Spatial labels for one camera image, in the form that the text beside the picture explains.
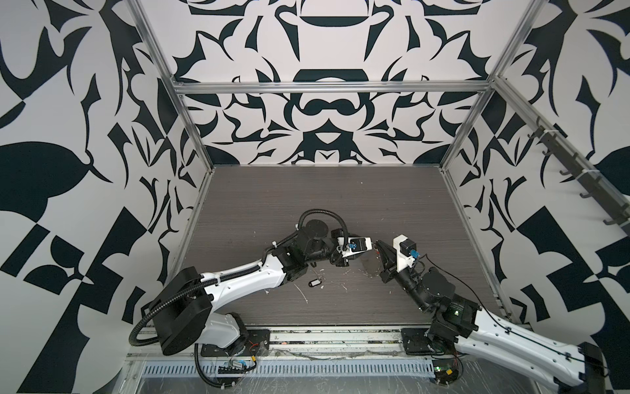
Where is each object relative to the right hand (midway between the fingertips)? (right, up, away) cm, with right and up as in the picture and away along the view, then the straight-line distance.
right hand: (377, 241), depth 71 cm
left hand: (-4, +2, +1) cm, 4 cm away
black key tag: (-18, -18, +15) cm, 30 cm away
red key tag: (0, -3, -2) cm, 4 cm away
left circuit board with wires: (-40, -36, 0) cm, 53 cm away
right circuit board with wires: (+20, -37, 0) cm, 42 cm away
